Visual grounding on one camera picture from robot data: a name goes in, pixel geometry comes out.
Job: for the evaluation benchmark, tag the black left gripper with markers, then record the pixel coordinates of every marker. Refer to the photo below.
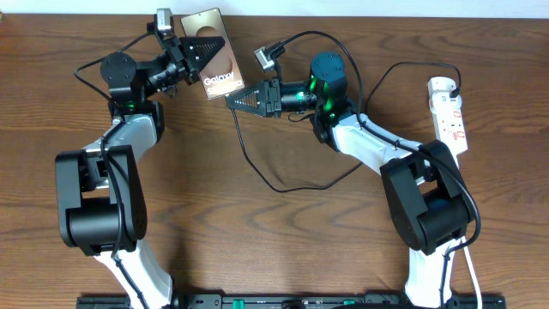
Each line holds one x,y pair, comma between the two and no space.
179,57

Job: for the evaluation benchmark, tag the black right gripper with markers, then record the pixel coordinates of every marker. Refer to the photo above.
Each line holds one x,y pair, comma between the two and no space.
266,108

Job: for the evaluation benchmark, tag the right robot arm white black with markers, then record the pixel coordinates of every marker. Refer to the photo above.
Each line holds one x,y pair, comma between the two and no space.
429,204

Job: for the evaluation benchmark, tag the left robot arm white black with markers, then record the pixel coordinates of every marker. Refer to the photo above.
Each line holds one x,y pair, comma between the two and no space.
100,201

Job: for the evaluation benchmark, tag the white charger adapter plug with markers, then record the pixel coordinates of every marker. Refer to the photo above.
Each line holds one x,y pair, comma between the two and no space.
441,84

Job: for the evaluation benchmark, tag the white power strip red switches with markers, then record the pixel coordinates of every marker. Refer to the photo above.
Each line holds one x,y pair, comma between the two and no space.
448,121

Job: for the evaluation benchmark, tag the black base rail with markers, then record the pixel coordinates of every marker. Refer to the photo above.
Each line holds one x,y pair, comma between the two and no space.
215,301

